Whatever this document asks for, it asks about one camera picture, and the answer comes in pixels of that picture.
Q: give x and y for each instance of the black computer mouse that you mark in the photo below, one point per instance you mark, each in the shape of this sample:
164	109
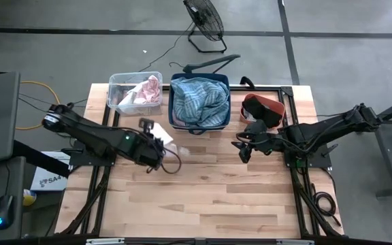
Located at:
3	212

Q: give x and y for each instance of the blue striped towel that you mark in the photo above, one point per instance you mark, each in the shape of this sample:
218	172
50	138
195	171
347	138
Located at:
199	102

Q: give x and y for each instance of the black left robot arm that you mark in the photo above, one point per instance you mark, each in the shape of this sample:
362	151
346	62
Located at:
94	136

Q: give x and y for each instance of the pale pink garment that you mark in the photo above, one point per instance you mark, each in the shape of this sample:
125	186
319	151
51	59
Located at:
163	134

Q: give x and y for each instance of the black metal desk frame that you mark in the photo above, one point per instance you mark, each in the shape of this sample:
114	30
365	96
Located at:
390	149

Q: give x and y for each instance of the coral pink cloth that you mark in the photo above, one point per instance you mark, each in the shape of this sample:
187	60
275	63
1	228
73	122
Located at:
150	90

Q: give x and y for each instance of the dark grey desk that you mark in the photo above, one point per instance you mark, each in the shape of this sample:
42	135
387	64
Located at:
14	177

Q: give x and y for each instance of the silver metal bracket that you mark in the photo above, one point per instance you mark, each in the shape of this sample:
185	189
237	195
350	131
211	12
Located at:
294	242
105	241

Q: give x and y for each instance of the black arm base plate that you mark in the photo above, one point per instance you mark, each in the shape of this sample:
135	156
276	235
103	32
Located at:
313	160
87	160

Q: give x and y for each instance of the black cloth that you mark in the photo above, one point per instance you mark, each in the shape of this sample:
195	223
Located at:
265	110

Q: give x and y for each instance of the yellow round object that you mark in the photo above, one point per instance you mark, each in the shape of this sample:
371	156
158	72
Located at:
29	198

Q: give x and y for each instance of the blue fabric bin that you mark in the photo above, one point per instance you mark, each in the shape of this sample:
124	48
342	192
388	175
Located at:
228	122

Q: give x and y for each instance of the black aluminium table frame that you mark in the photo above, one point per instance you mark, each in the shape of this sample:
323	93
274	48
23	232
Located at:
299	211

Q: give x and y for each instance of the orange plastic bin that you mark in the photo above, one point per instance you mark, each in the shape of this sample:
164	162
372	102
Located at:
279	103

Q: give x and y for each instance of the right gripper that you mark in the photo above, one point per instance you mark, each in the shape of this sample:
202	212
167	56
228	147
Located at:
260	139

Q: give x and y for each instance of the white cardboard box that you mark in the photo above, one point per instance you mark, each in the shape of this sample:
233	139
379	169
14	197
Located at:
51	178

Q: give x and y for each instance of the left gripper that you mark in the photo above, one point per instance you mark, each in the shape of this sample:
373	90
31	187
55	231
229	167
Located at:
150	153

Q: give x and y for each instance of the clear plastic bin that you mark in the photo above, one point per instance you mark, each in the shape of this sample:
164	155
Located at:
114	102

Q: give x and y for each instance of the grey angled metal stand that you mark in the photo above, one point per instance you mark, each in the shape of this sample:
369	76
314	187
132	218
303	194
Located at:
213	62

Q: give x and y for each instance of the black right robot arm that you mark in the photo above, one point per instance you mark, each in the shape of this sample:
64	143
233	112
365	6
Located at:
318	131

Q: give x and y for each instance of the black floor fan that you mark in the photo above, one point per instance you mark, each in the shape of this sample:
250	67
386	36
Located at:
206	18

